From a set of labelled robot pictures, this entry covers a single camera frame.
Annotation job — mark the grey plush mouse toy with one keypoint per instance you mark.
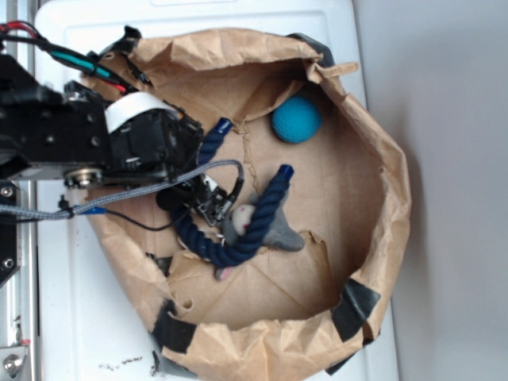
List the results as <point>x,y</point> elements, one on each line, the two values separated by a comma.
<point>279,235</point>

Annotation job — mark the teal blue ball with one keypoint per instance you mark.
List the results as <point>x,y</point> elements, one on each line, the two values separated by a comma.
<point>296,120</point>

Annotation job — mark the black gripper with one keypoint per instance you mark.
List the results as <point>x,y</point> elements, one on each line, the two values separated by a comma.
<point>156,146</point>

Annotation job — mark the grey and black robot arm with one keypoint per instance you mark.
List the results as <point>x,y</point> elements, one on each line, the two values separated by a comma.
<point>46,135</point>

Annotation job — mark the black mounting bracket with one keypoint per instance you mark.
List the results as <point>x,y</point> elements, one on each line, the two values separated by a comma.
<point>10,258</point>

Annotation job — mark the brown paper lined bin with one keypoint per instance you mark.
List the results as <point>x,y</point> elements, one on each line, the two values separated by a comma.
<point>298,276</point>

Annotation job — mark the aluminium frame rail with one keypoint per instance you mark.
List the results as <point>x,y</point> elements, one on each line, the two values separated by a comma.
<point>20,350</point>

